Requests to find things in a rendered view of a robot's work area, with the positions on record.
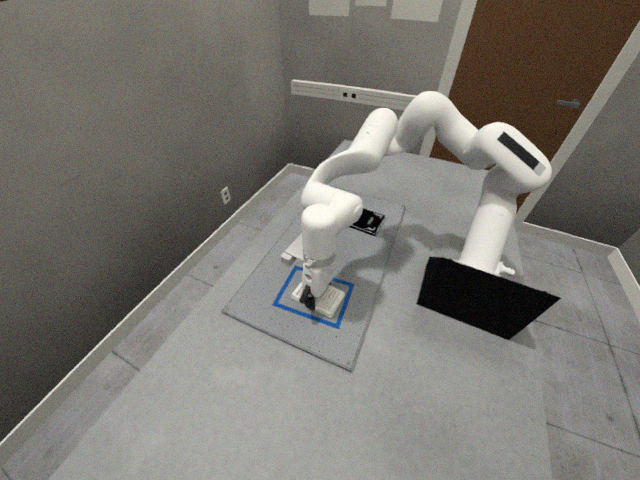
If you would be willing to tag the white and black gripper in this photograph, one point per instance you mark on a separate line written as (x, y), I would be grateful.
(315, 281)

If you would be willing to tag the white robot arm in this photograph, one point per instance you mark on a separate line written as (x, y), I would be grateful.
(525, 168)

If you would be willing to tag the blue tape rectangle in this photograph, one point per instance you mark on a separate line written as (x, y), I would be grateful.
(342, 311)

